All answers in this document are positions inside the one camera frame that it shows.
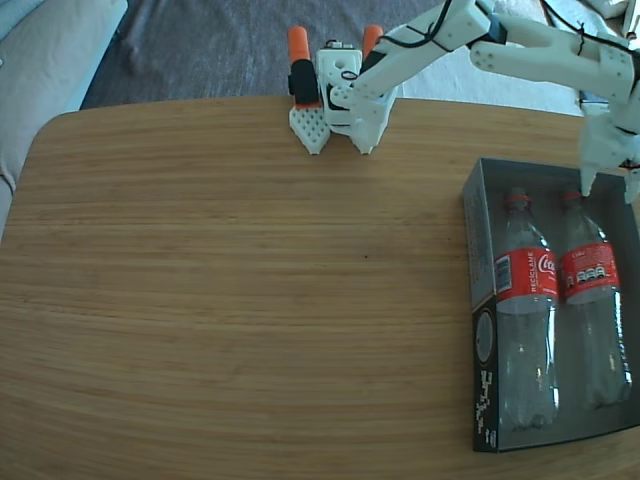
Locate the clear bottle red label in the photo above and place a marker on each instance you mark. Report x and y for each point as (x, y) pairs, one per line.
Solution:
(527, 280)
(590, 275)

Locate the grey cardboard box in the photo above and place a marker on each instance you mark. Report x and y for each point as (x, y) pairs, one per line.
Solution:
(481, 240)

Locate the light blue cloth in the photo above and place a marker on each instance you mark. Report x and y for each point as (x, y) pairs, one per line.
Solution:
(614, 30)

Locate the white sofa cushion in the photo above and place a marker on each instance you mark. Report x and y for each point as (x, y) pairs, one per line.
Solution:
(500, 95)
(45, 75)

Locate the grey rug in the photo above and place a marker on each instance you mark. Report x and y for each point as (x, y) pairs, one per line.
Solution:
(210, 50)

